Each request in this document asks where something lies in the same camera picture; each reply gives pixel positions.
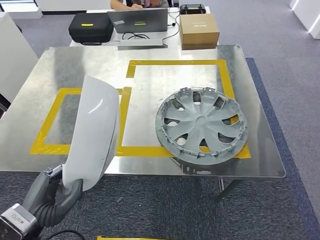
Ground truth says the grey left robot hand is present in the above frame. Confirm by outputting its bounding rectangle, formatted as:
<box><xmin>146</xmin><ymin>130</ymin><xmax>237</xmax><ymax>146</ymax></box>
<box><xmin>22</xmin><ymin>162</ymin><xmax>85</xmax><ymax>217</ymax></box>

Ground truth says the white curved plastic part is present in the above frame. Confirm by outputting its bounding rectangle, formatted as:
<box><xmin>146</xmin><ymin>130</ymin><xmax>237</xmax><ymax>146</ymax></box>
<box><xmin>61</xmin><ymin>75</ymin><xmax>121</xmax><ymax>193</ymax></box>

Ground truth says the steel workbench table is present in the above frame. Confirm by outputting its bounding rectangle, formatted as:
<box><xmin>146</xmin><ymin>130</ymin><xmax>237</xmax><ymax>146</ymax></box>
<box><xmin>0</xmin><ymin>44</ymin><xmax>288</xmax><ymax>204</ymax></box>

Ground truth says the white desk panel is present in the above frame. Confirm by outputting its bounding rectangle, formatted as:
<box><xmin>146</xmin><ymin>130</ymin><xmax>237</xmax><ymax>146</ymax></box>
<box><xmin>0</xmin><ymin>12</ymin><xmax>40</xmax><ymax>104</ymax></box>

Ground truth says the black carrying case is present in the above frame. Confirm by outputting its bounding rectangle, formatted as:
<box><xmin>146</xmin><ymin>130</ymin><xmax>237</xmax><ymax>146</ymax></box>
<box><xmin>68</xmin><ymin>12</ymin><xmax>115</xmax><ymax>46</ymax></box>

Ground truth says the white low platform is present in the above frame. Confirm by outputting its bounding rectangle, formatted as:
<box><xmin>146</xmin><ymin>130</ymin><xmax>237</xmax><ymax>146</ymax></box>
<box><xmin>0</xmin><ymin>0</ymin><xmax>44</xmax><ymax>20</ymax></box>

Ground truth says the person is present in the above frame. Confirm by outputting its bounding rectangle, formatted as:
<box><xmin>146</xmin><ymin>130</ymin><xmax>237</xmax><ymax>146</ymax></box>
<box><xmin>109</xmin><ymin>0</ymin><xmax>171</xmax><ymax>11</ymax></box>

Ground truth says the grey plastic wheel cover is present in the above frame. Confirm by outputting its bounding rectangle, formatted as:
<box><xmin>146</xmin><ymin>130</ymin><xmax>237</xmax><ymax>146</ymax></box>
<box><xmin>155</xmin><ymin>86</ymin><xmax>249</xmax><ymax>167</ymax></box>

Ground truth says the grey laptop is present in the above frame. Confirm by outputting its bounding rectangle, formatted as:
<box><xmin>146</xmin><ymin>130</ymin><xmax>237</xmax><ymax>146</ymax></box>
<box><xmin>107</xmin><ymin>7</ymin><xmax>169</xmax><ymax>34</ymax></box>

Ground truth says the brown cardboard box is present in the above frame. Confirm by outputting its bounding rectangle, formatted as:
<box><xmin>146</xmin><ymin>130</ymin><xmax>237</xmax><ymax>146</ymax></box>
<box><xmin>179</xmin><ymin>13</ymin><xmax>220</xmax><ymax>51</ymax></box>

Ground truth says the black plastic tray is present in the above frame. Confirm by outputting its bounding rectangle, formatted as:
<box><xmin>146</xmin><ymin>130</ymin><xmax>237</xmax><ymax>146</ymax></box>
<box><xmin>179</xmin><ymin>3</ymin><xmax>208</xmax><ymax>16</ymax></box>

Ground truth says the white cabinet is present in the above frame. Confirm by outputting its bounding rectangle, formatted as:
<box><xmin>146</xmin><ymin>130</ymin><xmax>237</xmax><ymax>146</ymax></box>
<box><xmin>289</xmin><ymin>0</ymin><xmax>320</xmax><ymax>41</ymax></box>

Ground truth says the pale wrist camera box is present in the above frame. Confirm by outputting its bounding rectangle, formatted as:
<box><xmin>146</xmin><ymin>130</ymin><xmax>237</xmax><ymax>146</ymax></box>
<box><xmin>0</xmin><ymin>202</ymin><xmax>38</xmax><ymax>240</ymax></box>

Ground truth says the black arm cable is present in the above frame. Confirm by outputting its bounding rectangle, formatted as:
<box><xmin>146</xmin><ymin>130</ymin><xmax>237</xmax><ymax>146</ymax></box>
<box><xmin>45</xmin><ymin>229</ymin><xmax>86</xmax><ymax>240</ymax></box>

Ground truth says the black desk cable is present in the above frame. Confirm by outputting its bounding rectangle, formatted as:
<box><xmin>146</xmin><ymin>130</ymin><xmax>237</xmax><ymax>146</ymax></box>
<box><xmin>122</xmin><ymin>31</ymin><xmax>151</xmax><ymax>41</ymax></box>

